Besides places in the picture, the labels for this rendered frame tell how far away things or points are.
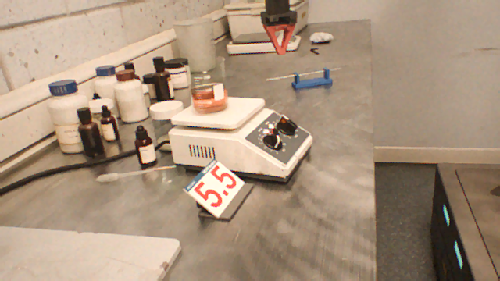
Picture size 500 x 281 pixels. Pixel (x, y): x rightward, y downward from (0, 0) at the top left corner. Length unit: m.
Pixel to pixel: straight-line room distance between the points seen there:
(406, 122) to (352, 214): 1.74
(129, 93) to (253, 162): 0.41
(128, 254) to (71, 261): 0.06
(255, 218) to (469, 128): 1.87
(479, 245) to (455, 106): 1.17
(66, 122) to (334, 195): 0.51
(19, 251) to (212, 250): 0.23
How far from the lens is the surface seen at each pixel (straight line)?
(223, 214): 0.55
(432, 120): 2.27
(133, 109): 0.95
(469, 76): 2.22
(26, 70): 0.97
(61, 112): 0.83
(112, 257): 0.51
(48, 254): 0.56
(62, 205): 0.68
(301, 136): 0.67
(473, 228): 1.24
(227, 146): 0.61
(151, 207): 0.60
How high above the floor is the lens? 1.05
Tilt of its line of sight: 24 degrees down
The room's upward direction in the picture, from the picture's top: 6 degrees counter-clockwise
